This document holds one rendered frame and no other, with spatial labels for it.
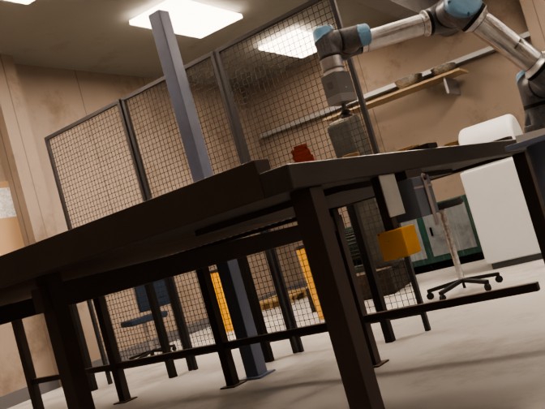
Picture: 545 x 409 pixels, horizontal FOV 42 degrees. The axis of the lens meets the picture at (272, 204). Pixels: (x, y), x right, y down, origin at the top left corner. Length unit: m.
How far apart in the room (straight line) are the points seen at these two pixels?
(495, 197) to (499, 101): 3.45
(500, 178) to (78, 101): 4.76
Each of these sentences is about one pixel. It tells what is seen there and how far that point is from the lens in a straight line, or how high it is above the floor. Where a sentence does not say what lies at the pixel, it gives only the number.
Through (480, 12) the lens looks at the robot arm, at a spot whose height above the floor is 1.32.
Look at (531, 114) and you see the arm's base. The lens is 2.79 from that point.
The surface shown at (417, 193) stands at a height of 0.78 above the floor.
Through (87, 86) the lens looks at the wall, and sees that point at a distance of 8.79.
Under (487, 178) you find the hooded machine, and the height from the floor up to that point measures 0.84.
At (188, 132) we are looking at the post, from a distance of 4.53.
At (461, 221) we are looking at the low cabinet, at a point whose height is 0.47.
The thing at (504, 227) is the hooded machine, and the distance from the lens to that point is 6.85.
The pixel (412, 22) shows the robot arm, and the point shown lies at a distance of 2.68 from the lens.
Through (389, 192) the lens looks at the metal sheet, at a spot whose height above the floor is 0.80.
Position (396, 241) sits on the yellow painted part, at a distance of 1.98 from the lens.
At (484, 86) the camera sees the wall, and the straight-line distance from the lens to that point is 10.18.
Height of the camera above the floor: 0.74
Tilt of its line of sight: 3 degrees up
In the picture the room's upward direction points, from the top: 16 degrees counter-clockwise
